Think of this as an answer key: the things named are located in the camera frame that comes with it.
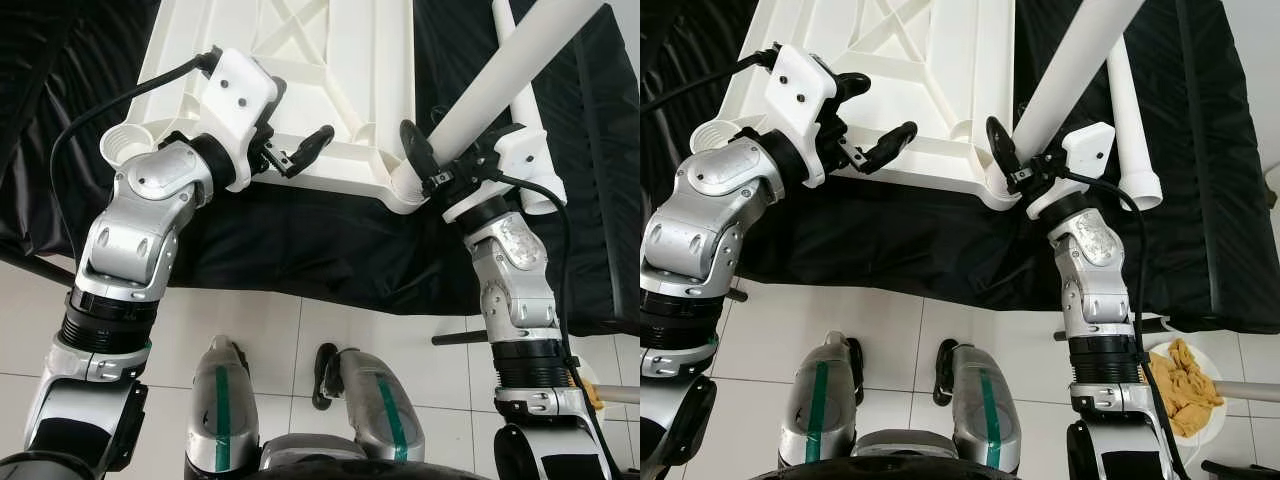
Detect black robot torso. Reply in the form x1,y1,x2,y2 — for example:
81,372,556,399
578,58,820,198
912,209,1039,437
750,440,1071,480
250,437,496,480

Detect grey metal tube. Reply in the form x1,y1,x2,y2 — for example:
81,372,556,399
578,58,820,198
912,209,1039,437
1215,382,1280,402

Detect black cloth table cover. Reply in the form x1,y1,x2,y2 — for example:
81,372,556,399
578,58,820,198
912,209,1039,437
640,0,1280,336
0,0,641,336

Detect silver robot leg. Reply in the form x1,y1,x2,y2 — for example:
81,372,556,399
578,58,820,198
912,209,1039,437
185,338,263,476
778,333,866,469
933,343,1023,474
312,345,426,464

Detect black floor object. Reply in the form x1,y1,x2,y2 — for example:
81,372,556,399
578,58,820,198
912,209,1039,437
1200,460,1280,480

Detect white plastic table leg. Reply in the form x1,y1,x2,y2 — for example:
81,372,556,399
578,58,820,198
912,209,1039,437
492,0,566,216
985,0,1146,206
390,0,606,216
1105,40,1164,211

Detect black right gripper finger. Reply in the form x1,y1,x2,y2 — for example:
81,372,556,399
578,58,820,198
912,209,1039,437
985,115,1026,186
398,118,441,191

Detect silver left robot leg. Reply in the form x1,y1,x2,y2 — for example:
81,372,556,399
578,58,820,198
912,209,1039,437
185,338,263,476
778,333,866,469

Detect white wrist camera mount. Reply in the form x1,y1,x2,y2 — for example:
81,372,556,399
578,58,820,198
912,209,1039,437
1025,122,1117,221
765,43,841,186
440,123,556,226
205,47,283,171

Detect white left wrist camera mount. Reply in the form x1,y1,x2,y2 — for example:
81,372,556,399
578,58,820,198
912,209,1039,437
765,43,841,186
205,47,283,171

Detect white plastic table top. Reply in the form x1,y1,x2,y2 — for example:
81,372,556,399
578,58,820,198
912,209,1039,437
690,0,1021,211
100,0,441,216

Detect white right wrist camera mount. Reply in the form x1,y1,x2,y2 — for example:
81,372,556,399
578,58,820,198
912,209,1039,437
440,123,556,226
1025,122,1117,221

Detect silver right robot leg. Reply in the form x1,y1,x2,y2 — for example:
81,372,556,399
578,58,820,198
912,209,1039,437
312,345,426,464
933,343,1023,474

